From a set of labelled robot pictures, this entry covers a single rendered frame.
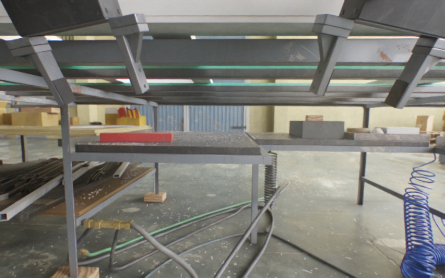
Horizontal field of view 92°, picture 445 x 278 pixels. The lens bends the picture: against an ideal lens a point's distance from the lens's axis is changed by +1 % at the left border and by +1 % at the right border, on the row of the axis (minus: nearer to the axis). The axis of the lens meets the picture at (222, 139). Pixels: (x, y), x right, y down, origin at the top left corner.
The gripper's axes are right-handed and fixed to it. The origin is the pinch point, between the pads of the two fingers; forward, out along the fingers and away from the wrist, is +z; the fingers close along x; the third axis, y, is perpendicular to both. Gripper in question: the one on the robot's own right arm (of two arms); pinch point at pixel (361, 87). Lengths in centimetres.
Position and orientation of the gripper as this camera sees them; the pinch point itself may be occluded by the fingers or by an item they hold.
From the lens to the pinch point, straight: 40.3
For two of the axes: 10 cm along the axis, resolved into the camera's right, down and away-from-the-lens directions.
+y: 0.5, 4.8, -8.8
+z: -1.7, 8.7, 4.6
